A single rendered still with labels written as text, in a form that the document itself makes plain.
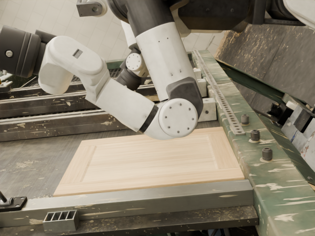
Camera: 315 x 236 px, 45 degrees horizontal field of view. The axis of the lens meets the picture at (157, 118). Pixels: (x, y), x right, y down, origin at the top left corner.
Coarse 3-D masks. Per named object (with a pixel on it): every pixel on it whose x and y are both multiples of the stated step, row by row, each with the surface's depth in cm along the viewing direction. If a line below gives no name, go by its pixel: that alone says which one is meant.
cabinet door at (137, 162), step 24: (96, 144) 128; (120, 144) 127; (144, 144) 124; (168, 144) 122; (192, 144) 120; (216, 144) 117; (72, 168) 112; (96, 168) 111; (120, 168) 109; (144, 168) 108; (168, 168) 106; (192, 168) 104; (216, 168) 102; (72, 192) 98; (96, 192) 98
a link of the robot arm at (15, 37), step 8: (0, 32) 71; (8, 32) 71; (16, 32) 72; (24, 32) 74; (0, 40) 70; (8, 40) 71; (16, 40) 71; (0, 48) 70; (8, 48) 71; (16, 48) 71; (0, 56) 71; (8, 56) 71; (16, 56) 71; (0, 64) 72; (8, 64) 72; (16, 64) 72; (8, 72) 75
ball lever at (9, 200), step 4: (0, 192) 87; (0, 196) 87; (4, 196) 88; (0, 200) 90; (4, 200) 89; (8, 200) 89; (12, 200) 90; (0, 204) 89; (4, 204) 89; (8, 204) 89
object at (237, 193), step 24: (120, 192) 91; (144, 192) 90; (168, 192) 88; (192, 192) 87; (216, 192) 86; (240, 192) 86; (0, 216) 89; (24, 216) 89; (96, 216) 88; (120, 216) 88
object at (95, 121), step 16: (80, 112) 147; (96, 112) 147; (208, 112) 142; (0, 128) 145; (16, 128) 145; (32, 128) 145; (48, 128) 145; (64, 128) 145; (80, 128) 145; (96, 128) 145; (112, 128) 144; (128, 128) 144
